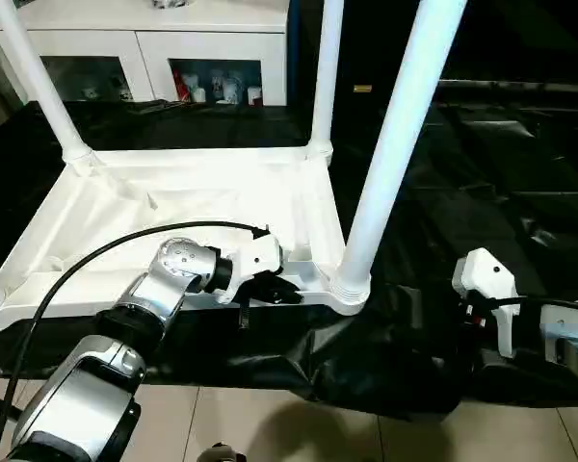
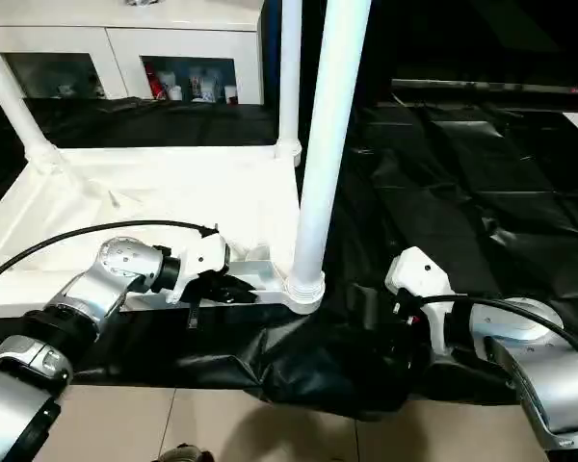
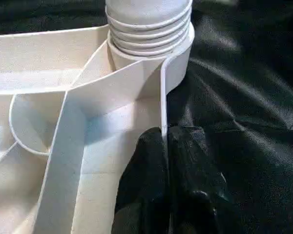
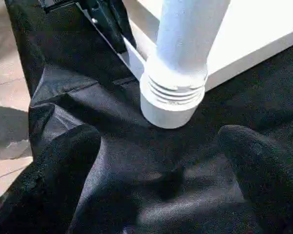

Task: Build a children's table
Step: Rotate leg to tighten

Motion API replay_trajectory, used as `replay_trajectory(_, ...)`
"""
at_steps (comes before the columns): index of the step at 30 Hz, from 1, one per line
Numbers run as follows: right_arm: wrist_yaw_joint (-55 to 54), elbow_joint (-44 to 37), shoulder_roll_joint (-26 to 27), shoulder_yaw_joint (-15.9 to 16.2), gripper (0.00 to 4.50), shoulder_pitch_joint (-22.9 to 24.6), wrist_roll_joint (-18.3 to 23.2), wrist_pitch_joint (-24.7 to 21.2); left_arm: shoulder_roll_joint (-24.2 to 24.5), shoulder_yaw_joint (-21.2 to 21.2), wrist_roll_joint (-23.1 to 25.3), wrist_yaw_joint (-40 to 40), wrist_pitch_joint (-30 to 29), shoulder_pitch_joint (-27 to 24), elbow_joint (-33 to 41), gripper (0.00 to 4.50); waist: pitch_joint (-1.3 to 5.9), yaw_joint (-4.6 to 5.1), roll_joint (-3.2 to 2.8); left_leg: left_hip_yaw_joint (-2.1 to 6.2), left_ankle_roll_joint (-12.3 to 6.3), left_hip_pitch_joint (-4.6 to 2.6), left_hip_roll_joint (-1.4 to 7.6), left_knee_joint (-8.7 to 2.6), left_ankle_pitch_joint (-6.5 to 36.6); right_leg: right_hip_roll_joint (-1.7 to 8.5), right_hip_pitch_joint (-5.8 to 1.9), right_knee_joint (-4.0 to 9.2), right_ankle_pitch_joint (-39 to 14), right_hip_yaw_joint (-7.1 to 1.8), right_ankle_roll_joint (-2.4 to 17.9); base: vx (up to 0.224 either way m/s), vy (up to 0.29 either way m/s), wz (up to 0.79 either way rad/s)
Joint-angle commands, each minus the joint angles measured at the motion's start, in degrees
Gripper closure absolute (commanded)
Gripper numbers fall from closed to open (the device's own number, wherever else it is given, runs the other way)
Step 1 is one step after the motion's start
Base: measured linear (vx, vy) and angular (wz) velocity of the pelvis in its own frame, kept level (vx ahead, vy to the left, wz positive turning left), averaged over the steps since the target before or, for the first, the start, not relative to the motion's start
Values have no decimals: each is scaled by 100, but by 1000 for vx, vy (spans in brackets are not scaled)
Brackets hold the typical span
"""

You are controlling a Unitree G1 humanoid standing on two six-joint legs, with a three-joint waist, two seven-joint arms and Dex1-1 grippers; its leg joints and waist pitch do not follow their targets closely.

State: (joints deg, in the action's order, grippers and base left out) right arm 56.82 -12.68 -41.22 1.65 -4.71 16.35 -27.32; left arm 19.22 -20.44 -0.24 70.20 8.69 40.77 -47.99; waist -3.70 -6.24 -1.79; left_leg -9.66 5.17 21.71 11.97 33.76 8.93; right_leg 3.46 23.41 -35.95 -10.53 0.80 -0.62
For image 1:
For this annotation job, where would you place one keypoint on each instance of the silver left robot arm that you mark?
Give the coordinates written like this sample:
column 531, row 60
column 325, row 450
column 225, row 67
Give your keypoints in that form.
column 125, row 337

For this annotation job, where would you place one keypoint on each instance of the white cabinet with glass doors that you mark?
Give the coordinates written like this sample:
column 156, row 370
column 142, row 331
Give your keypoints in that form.
column 173, row 24

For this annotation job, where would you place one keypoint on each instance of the black mat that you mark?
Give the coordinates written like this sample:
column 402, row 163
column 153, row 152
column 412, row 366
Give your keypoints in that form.
column 443, row 212

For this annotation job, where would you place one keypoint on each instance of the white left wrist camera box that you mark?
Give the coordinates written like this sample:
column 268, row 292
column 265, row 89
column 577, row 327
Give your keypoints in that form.
column 255, row 255

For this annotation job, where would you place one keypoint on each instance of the white plastic table top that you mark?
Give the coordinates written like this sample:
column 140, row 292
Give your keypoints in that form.
column 173, row 202

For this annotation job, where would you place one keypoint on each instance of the black furniture with gold label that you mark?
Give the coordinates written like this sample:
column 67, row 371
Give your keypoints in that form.
column 520, row 38

